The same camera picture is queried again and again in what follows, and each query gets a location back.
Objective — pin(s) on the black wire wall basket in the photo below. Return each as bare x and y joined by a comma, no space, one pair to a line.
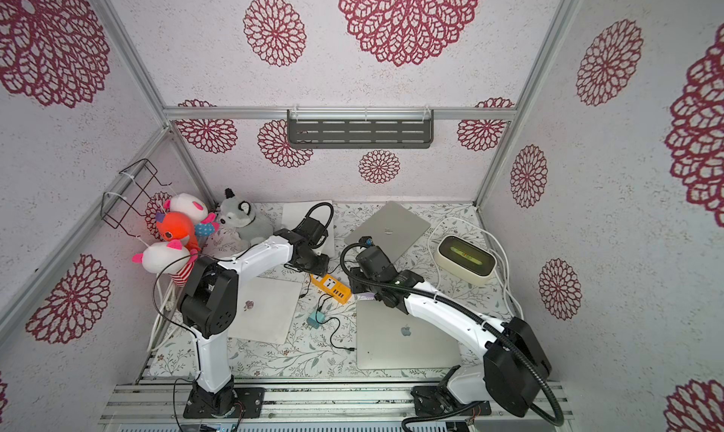
142,196

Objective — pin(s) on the grey metal wall shelf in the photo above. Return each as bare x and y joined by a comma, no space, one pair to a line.
364,130

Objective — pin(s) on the white laptop front left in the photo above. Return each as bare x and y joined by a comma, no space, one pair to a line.
265,310

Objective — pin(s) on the grey husky plush toy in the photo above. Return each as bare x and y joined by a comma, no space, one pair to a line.
243,221

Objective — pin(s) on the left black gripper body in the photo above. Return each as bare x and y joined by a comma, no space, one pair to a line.
315,264

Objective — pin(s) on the white pink plush upper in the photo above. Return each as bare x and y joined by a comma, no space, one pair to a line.
191,206

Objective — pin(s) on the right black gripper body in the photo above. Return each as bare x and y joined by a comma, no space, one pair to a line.
366,289

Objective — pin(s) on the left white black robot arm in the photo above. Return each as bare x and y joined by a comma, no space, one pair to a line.
208,305

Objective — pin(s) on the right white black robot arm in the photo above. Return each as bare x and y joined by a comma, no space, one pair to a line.
513,370

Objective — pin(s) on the silver laptop rear right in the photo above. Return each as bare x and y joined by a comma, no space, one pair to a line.
393,228

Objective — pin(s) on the white laptop with red logo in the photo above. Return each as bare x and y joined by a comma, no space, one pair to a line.
293,214

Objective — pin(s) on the teal charger plug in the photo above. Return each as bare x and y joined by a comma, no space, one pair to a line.
316,319

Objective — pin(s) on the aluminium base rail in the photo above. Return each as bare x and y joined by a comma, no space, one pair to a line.
285,401

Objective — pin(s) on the white plush striped legs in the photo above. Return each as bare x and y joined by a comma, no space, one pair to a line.
168,258

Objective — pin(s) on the cream box with green display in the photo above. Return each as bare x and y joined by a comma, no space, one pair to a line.
466,261

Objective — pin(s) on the red fox plush toy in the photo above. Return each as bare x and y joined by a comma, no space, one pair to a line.
177,226

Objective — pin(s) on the orange power strip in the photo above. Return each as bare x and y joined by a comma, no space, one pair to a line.
331,286

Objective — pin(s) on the silver apple laptop front right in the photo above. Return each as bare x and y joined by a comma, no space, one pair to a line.
387,339

